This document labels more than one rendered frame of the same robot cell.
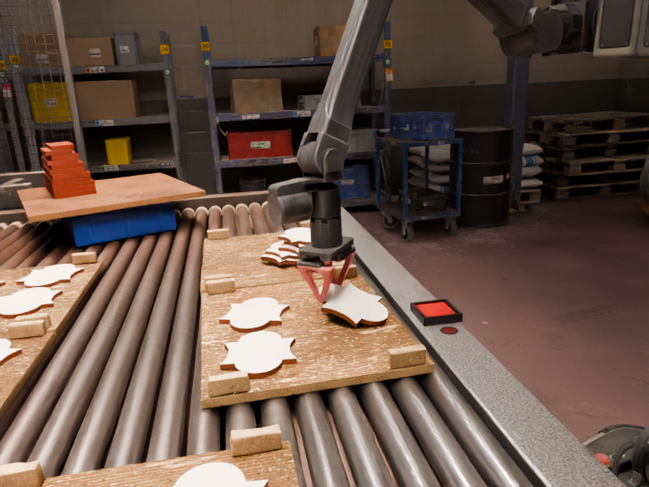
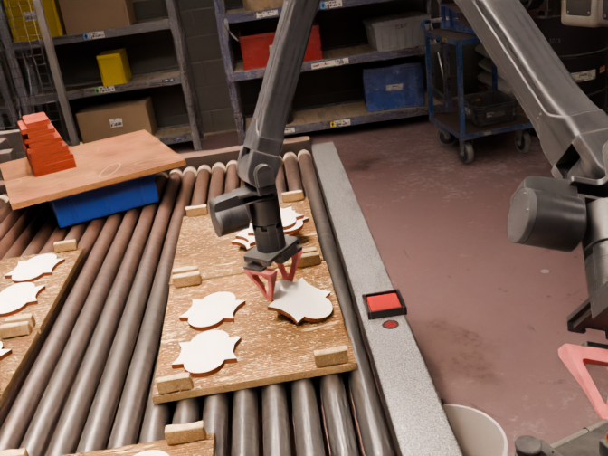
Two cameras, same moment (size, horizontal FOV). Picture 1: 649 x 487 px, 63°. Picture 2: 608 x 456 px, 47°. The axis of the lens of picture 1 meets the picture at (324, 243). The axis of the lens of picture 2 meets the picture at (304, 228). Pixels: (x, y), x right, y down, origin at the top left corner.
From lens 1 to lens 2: 0.46 m
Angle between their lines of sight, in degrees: 10
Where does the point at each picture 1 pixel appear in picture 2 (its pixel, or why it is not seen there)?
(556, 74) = not seen: outside the picture
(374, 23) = (298, 39)
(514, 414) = (410, 409)
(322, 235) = (262, 241)
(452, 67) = not seen: outside the picture
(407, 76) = not seen: outside the picture
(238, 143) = (253, 48)
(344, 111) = (273, 127)
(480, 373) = (399, 370)
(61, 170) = (39, 147)
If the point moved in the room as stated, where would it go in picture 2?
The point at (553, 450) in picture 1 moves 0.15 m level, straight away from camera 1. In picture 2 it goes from (426, 441) to (463, 383)
